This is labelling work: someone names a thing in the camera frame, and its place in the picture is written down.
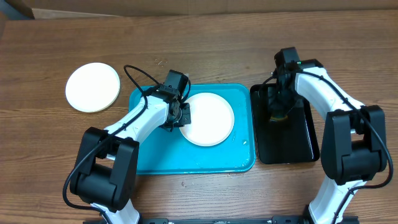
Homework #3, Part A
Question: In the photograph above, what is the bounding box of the green yellow sponge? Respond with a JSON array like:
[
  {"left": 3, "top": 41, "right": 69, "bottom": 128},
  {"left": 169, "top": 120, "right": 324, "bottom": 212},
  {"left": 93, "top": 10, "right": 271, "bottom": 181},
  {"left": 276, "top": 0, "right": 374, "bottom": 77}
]
[{"left": 269, "top": 114, "right": 288, "bottom": 122}]

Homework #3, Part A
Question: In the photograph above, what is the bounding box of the white plate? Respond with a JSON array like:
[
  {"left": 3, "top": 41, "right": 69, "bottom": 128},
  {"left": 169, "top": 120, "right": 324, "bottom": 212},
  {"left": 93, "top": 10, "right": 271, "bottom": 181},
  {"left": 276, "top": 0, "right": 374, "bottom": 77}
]
[
  {"left": 65, "top": 62, "right": 121, "bottom": 113},
  {"left": 180, "top": 93, "right": 234, "bottom": 147}
]

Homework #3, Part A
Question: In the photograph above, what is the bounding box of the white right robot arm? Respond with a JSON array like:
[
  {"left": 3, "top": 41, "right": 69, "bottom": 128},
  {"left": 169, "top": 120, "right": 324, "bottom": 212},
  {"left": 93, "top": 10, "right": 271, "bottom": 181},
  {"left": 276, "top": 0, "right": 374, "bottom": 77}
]
[{"left": 267, "top": 47, "right": 394, "bottom": 223}]

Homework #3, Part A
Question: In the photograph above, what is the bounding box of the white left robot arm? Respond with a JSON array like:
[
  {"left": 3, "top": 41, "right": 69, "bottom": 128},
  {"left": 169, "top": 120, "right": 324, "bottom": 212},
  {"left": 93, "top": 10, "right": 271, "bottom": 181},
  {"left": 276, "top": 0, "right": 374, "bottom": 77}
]
[{"left": 62, "top": 70, "right": 191, "bottom": 223}]

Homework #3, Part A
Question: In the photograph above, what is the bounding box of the blue plastic tray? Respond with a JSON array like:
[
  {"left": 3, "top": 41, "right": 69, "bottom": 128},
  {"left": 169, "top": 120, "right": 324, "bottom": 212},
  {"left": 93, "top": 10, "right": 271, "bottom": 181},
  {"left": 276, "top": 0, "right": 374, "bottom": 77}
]
[{"left": 137, "top": 83, "right": 256, "bottom": 175}]

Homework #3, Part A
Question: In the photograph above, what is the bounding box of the black water tray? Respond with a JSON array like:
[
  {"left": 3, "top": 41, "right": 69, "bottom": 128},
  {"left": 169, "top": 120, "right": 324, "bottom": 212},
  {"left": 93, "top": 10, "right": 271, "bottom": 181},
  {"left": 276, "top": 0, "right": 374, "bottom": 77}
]
[{"left": 250, "top": 83, "right": 320, "bottom": 164}]

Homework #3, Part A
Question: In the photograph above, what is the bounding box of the brown cardboard backdrop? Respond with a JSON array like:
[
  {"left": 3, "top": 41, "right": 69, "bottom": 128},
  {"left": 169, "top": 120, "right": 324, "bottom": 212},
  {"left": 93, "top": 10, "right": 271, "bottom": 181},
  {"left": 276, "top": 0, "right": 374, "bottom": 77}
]
[{"left": 1, "top": 0, "right": 397, "bottom": 19}]

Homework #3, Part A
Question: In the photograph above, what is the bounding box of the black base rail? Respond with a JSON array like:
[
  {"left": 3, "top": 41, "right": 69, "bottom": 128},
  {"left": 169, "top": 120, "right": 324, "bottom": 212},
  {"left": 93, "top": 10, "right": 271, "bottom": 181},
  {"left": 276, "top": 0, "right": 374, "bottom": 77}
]
[{"left": 83, "top": 215, "right": 360, "bottom": 224}]

